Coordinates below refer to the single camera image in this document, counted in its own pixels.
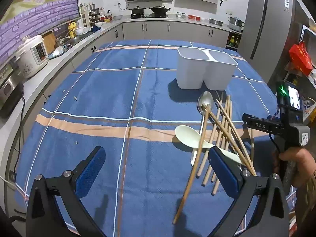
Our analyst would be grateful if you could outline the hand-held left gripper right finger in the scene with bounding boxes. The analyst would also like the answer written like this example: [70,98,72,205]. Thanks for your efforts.
[208,146,290,237]

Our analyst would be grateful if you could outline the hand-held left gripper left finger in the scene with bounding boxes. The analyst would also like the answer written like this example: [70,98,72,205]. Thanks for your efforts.
[26,146,106,237]

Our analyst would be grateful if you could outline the white plastic spoon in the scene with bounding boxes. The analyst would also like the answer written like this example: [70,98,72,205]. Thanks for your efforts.
[175,125,244,165]

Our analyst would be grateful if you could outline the metal spoon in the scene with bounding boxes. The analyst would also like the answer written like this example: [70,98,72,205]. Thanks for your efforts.
[191,91,215,167]

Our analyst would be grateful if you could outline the white two-compartment utensil holder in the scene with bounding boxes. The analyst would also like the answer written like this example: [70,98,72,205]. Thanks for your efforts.
[176,46,239,91]

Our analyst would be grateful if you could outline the person's right hand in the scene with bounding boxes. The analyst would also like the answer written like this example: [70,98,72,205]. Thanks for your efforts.
[278,147,316,188]

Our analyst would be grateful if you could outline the red plastic bag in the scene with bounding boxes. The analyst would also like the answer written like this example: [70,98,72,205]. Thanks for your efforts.
[288,42,314,76]

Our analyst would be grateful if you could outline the blue plaid tablecloth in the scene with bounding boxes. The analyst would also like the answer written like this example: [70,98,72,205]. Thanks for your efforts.
[13,39,297,237]

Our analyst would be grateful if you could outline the white metal shelf rack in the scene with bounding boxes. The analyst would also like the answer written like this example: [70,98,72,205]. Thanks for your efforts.
[284,21,316,119]

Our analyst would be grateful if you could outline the grey refrigerator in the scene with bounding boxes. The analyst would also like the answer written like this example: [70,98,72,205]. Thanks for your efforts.
[241,0,302,84]

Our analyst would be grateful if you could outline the white kitchen countertop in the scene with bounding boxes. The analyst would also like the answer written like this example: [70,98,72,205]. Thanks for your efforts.
[0,13,244,129]

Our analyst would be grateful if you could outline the row of oil bottles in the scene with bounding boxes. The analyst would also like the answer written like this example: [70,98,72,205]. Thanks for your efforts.
[227,35,241,48]

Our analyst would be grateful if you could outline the silver countertop oven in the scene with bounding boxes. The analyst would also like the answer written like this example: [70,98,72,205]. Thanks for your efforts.
[0,63,24,118]

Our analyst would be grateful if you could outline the steel steamer pot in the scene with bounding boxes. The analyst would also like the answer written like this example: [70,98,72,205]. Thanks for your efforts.
[228,16,245,32]

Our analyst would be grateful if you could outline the blue dish tray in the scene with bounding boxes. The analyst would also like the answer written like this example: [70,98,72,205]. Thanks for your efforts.
[48,44,72,60]

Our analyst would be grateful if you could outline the white rice cooker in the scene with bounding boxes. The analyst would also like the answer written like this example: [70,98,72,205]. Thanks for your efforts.
[14,35,49,79]

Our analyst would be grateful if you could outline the steel sink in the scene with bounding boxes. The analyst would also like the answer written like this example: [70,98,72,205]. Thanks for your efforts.
[62,33,89,46]

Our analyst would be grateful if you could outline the wooden cutting board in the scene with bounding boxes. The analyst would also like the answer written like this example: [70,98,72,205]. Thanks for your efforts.
[42,31,57,54]

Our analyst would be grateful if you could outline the wooden dish rack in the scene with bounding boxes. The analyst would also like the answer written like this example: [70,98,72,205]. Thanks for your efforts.
[79,4,94,28]

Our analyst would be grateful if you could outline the grey base cabinets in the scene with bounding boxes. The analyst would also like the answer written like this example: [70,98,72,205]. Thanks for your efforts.
[42,21,230,99]

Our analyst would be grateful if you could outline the black gas stove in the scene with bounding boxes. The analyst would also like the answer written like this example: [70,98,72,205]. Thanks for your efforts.
[128,13,169,19]

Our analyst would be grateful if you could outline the black cooking pot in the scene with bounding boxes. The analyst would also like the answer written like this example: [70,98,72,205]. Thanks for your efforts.
[129,6,146,15]

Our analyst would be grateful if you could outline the black wok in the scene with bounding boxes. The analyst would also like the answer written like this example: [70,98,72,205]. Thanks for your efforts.
[149,5,171,15]

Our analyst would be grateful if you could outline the black power cable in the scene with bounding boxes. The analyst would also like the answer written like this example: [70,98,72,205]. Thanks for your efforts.
[12,90,26,176]

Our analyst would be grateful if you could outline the purple brick wall mural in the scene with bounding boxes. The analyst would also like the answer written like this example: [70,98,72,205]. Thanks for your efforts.
[0,0,78,66]

